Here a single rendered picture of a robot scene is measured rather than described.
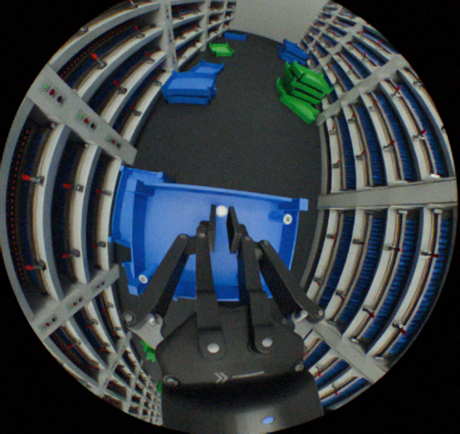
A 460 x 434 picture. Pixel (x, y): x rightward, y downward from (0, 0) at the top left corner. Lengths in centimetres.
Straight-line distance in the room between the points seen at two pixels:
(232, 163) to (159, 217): 52
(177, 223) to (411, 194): 79
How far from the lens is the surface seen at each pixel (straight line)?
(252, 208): 27
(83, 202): 62
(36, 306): 72
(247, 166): 73
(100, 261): 87
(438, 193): 70
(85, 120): 58
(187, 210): 26
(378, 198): 72
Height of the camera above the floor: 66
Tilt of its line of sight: 82 degrees down
